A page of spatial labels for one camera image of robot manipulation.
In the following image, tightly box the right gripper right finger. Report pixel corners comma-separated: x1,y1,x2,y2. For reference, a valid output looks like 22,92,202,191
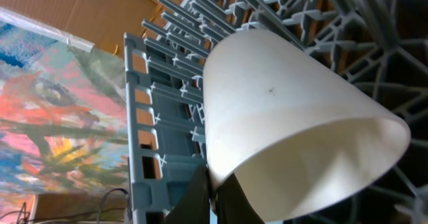
216,174,264,224

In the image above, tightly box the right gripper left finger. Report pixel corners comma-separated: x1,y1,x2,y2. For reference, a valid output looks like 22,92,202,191
165,164,211,224

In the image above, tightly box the cream white cup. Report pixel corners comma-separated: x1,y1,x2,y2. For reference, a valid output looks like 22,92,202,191
203,29,411,222

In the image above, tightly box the grey plastic dishwasher rack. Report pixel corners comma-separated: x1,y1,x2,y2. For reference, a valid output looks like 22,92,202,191
124,0,427,223

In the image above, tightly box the colourful painted sheet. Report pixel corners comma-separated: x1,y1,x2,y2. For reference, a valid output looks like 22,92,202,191
1,9,128,223

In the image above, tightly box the brown cardboard box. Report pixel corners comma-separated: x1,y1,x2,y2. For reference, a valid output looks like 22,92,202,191
1,0,182,55

